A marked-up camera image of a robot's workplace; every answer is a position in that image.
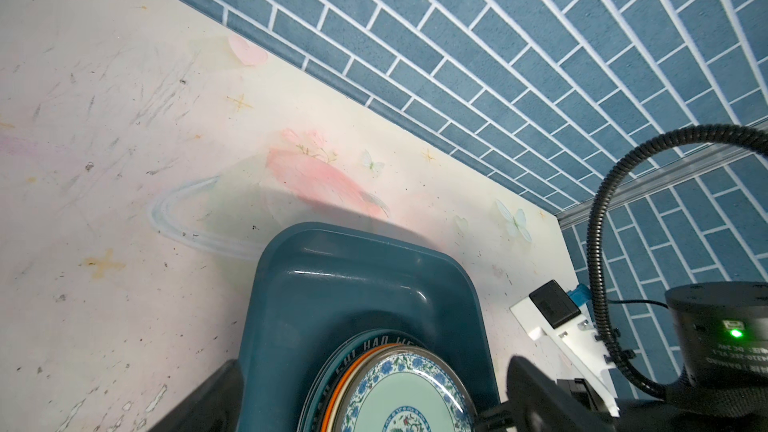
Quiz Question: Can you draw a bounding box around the blue white floral plate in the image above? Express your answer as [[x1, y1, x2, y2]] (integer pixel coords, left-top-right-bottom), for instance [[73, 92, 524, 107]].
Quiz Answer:
[[330, 345, 476, 431]]

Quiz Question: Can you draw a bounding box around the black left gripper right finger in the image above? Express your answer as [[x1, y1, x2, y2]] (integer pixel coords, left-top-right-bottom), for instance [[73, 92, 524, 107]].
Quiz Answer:
[[507, 356, 612, 432]]

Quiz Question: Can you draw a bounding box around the green-rimmed white plate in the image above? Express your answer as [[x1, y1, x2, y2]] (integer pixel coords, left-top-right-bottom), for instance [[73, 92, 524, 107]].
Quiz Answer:
[[296, 328, 425, 431]]

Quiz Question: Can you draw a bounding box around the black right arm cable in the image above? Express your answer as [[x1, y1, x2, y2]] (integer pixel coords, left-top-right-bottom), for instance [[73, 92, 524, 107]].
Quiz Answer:
[[586, 124, 768, 400]]

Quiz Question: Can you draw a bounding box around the orange plastic plate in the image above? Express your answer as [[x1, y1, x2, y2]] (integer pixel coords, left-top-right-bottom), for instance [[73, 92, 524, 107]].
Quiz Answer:
[[317, 344, 393, 432]]

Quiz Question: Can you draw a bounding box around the right aluminium corner post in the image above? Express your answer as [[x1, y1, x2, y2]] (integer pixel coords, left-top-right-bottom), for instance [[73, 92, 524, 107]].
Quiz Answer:
[[556, 120, 767, 228]]

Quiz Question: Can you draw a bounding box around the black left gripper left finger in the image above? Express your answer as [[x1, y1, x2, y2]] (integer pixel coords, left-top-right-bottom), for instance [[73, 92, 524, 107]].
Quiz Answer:
[[150, 359, 244, 432]]

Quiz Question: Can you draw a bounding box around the teal plastic bin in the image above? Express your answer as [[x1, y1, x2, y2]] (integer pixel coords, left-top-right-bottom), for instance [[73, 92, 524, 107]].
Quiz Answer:
[[238, 223, 500, 431]]

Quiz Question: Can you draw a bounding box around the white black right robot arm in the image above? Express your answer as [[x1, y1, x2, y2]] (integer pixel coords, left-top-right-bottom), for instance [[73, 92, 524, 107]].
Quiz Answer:
[[614, 282, 767, 431]]

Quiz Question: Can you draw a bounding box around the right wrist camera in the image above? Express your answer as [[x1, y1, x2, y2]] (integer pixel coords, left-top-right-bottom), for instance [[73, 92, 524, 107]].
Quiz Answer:
[[511, 280, 620, 418]]

